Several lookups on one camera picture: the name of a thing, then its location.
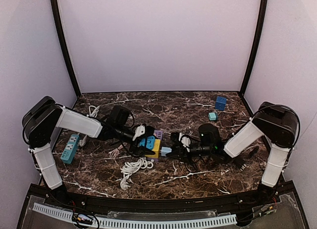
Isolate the purple power strip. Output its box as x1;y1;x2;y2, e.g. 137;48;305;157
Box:
147;130;163;162

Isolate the white power cord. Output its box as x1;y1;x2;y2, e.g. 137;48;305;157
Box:
119;157;154;190

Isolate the teal small charger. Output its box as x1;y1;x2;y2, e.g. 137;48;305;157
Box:
208;112;218;121

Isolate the light blue charger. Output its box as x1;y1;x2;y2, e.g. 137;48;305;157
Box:
160;147;172;157

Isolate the blue adapter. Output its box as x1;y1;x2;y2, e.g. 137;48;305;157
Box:
139;136;156;150

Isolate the teal power strip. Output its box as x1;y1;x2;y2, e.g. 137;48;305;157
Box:
60;134;80;164

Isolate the black frame post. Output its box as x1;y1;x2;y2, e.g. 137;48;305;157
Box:
50;0;81;98
239;0;269;93

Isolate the black cable bundle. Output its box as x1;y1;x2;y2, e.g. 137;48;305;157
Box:
183;156;206;172

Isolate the white slotted cable duct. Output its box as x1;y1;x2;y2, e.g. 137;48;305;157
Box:
32;203;237;229

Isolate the pink white usb cable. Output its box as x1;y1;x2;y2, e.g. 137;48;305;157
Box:
108;143;128;160

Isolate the right black frame post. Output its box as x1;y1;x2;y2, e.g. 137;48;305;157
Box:
239;0;269;93

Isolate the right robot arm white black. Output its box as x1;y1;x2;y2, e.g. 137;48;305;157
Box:
166;102;301;188

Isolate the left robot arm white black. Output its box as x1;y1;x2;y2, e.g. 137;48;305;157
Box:
22;96;155;190

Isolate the black front aluminium rail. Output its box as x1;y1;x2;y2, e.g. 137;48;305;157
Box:
42;187;274;214

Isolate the white teal strip cord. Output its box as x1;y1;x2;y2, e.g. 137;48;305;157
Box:
78;105;101;147

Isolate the black plug adapter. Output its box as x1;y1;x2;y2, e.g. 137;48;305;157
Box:
233;157;246;171

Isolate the dark blue cube socket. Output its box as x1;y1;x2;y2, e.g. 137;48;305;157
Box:
215;96;227;111

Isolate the left black frame post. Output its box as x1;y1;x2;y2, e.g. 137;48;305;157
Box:
50;0;81;98

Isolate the yellow cube socket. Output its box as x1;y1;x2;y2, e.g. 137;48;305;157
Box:
145;139;161;159

